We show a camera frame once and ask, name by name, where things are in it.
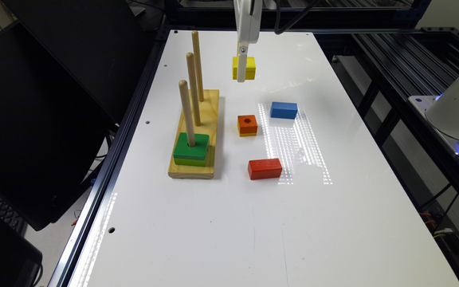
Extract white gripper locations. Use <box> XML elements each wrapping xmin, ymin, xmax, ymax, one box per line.
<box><xmin>233</xmin><ymin>0</ymin><xmax>277</xmax><ymax>83</ymax></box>

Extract yellow block with hole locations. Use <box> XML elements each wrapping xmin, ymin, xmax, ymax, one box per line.
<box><xmin>233</xmin><ymin>57</ymin><xmax>256</xmax><ymax>80</ymax></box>

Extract blue rectangular block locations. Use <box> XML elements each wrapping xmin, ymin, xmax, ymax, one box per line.
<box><xmin>270</xmin><ymin>102</ymin><xmax>298</xmax><ymax>120</ymax></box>

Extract orange block with hole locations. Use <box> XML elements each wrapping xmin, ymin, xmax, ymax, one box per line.
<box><xmin>237</xmin><ymin>115</ymin><xmax>258</xmax><ymax>133</ymax></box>

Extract yellow block under orange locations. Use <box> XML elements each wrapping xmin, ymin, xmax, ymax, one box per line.
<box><xmin>239</xmin><ymin>132</ymin><xmax>257</xmax><ymax>137</ymax></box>

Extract dark green block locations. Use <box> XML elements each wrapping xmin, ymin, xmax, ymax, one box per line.
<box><xmin>173</xmin><ymin>132</ymin><xmax>210</xmax><ymax>160</ymax></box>

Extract red rectangular block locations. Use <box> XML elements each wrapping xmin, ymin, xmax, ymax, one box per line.
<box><xmin>248</xmin><ymin>158</ymin><xmax>283</xmax><ymax>180</ymax></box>

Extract light green block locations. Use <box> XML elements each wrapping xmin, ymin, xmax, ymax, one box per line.
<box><xmin>173</xmin><ymin>154</ymin><xmax>208</xmax><ymax>167</ymax></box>

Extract rear wooden peg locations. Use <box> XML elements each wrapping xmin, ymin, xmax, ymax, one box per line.
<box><xmin>191</xmin><ymin>30</ymin><xmax>204</xmax><ymax>102</ymax></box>

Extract wooden peg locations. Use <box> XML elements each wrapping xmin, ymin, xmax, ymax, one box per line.
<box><xmin>191</xmin><ymin>30</ymin><xmax>204</xmax><ymax>102</ymax></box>
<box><xmin>186</xmin><ymin>52</ymin><xmax>201</xmax><ymax>127</ymax></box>
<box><xmin>178</xmin><ymin>80</ymin><xmax>195</xmax><ymax>147</ymax></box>

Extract middle wooden peg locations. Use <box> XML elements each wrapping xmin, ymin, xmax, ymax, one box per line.
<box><xmin>186</xmin><ymin>52</ymin><xmax>201</xmax><ymax>127</ymax></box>

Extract wooden peg base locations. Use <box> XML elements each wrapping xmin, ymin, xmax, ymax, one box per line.
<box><xmin>168</xmin><ymin>89</ymin><xmax>219</xmax><ymax>179</ymax></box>

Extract front wooden peg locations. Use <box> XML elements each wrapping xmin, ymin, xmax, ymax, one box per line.
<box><xmin>178</xmin><ymin>80</ymin><xmax>195</xmax><ymax>147</ymax></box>

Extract black rear panel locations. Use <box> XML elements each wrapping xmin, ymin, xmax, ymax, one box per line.
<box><xmin>3</xmin><ymin>0</ymin><xmax>147</xmax><ymax>124</ymax></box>

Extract large black monitor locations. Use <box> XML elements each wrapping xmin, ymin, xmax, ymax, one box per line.
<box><xmin>0</xmin><ymin>22</ymin><xmax>112</xmax><ymax>230</ymax></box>

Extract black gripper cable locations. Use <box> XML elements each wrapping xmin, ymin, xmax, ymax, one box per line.
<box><xmin>273</xmin><ymin>0</ymin><xmax>322</xmax><ymax>36</ymax></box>

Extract black aluminium table frame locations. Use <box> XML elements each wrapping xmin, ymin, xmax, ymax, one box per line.
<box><xmin>50</xmin><ymin>0</ymin><xmax>459</xmax><ymax>286</ymax></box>

